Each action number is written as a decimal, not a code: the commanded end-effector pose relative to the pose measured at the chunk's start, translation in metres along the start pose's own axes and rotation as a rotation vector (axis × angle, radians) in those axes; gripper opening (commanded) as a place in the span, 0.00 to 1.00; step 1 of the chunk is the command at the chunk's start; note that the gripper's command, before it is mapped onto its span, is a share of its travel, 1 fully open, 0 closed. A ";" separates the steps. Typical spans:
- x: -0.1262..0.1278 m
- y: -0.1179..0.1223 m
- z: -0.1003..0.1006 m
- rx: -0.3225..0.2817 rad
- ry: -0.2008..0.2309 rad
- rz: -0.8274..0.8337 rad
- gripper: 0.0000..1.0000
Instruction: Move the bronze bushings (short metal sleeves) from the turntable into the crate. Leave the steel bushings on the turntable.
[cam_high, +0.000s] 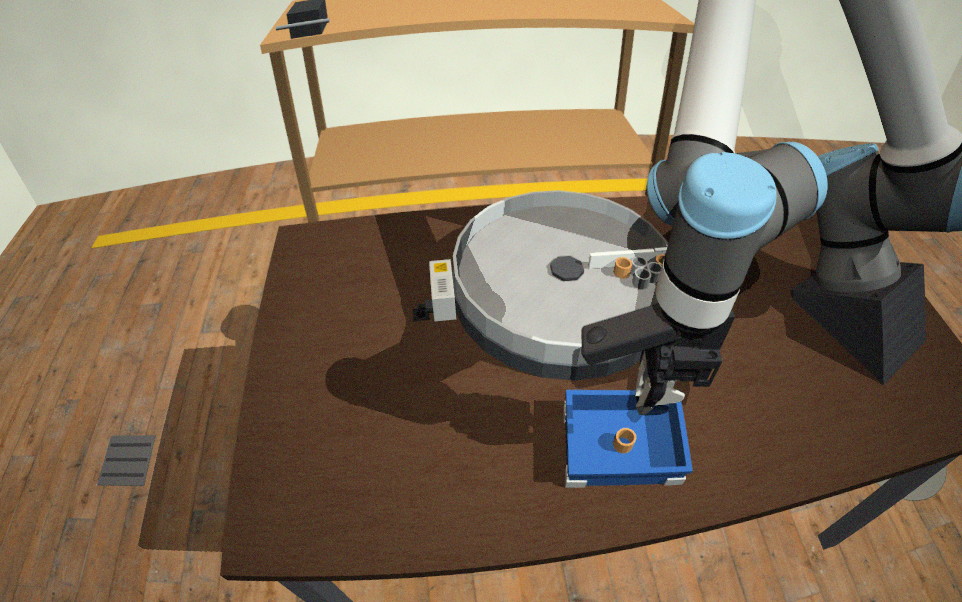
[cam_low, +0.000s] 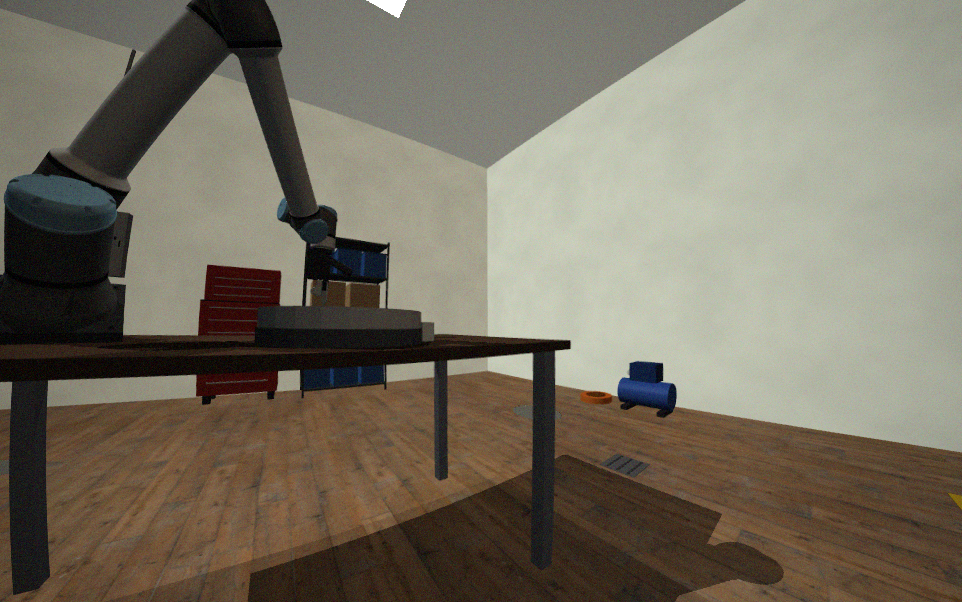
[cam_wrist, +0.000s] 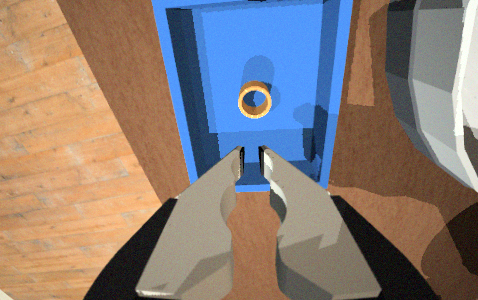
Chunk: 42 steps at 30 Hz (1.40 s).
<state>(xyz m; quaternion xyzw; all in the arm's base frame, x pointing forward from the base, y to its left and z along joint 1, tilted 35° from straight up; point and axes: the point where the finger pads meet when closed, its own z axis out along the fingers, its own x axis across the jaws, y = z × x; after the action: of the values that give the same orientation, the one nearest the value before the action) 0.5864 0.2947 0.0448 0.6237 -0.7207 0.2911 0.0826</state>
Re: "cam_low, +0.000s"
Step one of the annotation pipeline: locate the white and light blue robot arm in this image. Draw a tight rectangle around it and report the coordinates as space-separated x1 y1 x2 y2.
0 0 337 329

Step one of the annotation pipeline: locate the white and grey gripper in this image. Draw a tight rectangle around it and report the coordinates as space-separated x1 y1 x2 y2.
305 248 332 306

